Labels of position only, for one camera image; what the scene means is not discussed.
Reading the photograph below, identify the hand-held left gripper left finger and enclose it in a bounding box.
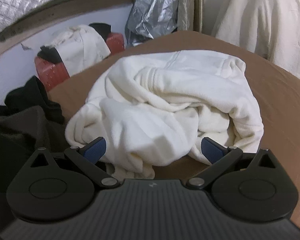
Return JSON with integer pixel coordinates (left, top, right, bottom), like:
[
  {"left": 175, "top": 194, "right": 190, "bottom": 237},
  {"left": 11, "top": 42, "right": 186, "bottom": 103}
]
[{"left": 21, "top": 137, "right": 120, "bottom": 189}]

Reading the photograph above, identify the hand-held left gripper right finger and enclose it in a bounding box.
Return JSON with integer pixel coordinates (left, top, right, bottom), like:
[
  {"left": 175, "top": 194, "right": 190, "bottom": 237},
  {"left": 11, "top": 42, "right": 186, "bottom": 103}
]
[{"left": 186, "top": 137, "right": 282, "bottom": 190}]

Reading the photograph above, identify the white fleece garment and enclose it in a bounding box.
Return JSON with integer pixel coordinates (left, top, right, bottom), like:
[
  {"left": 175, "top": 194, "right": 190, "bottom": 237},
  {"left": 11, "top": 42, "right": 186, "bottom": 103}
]
[{"left": 65, "top": 50, "right": 265, "bottom": 180}]

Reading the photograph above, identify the dark grey garment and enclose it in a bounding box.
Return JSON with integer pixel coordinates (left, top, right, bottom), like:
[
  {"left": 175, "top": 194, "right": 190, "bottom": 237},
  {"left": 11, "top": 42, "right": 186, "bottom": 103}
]
[{"left": 0, "top": 105, "right": 73, "bottom": 193}]

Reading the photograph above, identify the red suitcase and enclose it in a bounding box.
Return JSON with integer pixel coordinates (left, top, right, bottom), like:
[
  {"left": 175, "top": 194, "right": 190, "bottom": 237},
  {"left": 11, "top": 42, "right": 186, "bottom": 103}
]
[{"left": 34, "top": 32, "right": 127, "bottom": 92}]

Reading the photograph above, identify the cream garment with bows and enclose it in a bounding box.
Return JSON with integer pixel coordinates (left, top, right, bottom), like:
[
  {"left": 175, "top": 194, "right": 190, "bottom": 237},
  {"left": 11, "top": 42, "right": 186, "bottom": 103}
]
[{"left": 49, "top": 24, "right": 112, "bottom": 79}]

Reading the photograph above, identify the small black garment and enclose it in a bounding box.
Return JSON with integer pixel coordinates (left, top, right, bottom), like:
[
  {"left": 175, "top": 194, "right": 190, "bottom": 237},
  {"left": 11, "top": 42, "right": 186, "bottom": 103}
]
[{"left": 40, "top": 44, "right": 63, "bottom": 63}]

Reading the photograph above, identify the cream hanging blanket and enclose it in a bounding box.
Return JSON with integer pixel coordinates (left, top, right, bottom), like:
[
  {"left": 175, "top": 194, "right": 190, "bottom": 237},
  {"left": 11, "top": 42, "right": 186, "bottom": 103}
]
[{"left": 212, "top": 0, "right": 300, "bottom": 85}]

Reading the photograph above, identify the silver plastic cover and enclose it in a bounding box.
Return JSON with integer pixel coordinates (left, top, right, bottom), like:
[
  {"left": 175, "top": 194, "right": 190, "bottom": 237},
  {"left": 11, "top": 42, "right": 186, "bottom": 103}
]
[{"left": 125, "top": 0, "right": 180, "bottom": 47}]

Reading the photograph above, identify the beige curtain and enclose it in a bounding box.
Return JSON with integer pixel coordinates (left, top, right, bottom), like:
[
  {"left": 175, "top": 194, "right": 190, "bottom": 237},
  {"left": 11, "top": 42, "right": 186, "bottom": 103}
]
[{"left": 176, "top": 0, "right": 198, "bottom": 30}]

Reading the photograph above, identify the quilted silver foil sheet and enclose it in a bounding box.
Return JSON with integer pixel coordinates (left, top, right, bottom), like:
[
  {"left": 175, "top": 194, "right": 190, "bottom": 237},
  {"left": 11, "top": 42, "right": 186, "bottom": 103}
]
[{"left": 0, "top": 0, "right": 145, "bottom": 39}]

